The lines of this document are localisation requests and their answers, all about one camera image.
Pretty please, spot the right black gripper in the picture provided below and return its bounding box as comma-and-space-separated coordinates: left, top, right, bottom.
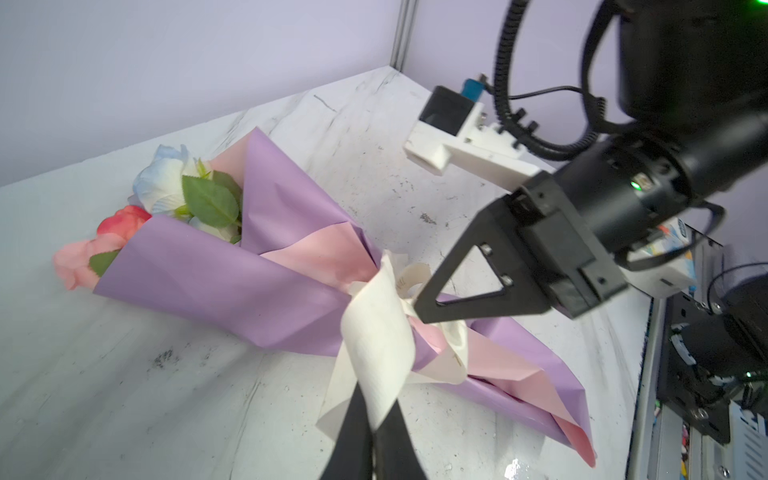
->
404, 86, 725, 324

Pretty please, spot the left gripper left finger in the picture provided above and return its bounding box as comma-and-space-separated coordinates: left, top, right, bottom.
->
320, 385, 373, 480

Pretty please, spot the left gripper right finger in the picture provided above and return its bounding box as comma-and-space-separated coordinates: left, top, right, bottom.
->
373, 402, 427, 480

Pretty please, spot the cream ribbon roll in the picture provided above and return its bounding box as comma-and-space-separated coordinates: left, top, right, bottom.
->
316, 250, 469, 441

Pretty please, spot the pink purple wrapping paper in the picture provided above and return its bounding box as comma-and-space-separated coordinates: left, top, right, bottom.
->
95, 130, 596, 465

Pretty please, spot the white fake rose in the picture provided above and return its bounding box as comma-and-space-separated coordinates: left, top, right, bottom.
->
129, 145, 243, 242

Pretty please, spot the light pink fake rose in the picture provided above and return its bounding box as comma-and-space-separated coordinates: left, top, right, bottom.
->
53, 233, 127, 290

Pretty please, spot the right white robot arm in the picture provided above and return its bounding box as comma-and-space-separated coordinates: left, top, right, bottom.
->
405, 1, 767, 324

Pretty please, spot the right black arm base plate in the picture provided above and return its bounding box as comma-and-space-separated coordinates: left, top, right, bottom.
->
657, 275, 767, 444

